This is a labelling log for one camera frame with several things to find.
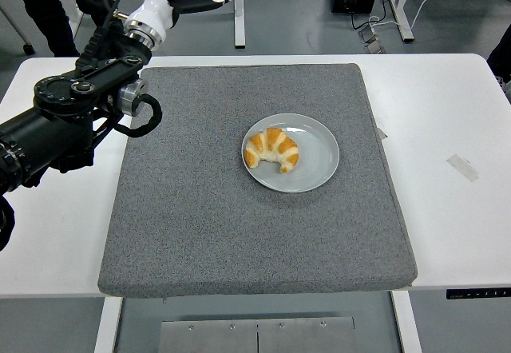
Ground light grey round plate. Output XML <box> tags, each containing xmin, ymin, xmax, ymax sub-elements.
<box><xmin>241</xmin><ymin>113</ymin><xmax>341</xmax><ymax>193</ymax></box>

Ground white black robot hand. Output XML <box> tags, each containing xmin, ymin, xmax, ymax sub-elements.
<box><xmin>125</xmin><ymin>0</ymin><xmax>247</xmax><ymax>42</ymax></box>

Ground black table control panel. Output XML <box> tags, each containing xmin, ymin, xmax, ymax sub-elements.
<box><xmin>446</xmin><ymin>288</ymin><xmax>511</xmax><ymax>301</ymax></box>

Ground clear tape strip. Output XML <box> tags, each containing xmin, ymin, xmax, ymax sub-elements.
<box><xmin>446</xmin><ymin>154</ymin><xmax>481</xmax><ymax>183</ymax></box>

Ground person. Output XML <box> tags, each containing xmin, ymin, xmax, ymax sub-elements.
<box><xmin>0</xmin><ymin>0</ymin><xmax>121</xmax><ymax>58</ymax></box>
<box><xmin>485</xmin><ymin>23</ymin><xmax>511</xmax><ymax>102</ymax></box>

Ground grey felt mat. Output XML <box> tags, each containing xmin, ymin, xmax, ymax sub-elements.
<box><xmin>97</xmin><ymin>62</ymin><xmax>419</xmax><ymax>299</ymax></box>

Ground golden croissant bread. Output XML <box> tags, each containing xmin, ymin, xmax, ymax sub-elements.
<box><xmin>244</xmin><ymin>127</ymin><xmax>300</xmax><ymax>174</ymax></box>

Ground grey foot pedal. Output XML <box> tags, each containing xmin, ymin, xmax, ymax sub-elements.
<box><xmin>358</xmin><ymin>26</ymin><xmax>386</xmax><ymax>55</ymax></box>

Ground white table leg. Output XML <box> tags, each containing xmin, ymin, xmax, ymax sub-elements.
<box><xmin>390</xmin><ymin>291</ymin><xmax>423</xmax><ymax>353</ymax></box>
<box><xmin>93</xmin><ymin>296</ymin><xmax>124</xmax><ymax>353</ymax></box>

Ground grey metal plate with screws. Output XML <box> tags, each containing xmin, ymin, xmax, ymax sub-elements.
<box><xmin>159</xmin><ymin>316</ymin><xmax>357</xmax><ymax>353</ymax></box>

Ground grey rod with caster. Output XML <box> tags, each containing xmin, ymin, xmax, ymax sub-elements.
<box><xmin>0</xmin><ymin>4</ymin><xmax>36</xmax><ymax>56</ymax></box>

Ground white desk leg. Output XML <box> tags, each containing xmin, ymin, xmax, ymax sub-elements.
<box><xmin>233</xmin><ymin>0</ymin><xmax>247</xmax><ymax>49</ymax></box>
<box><xmin>389</xmin><ymin>0</ymin><xmax>416</xmax><ymax>43</ymax></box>

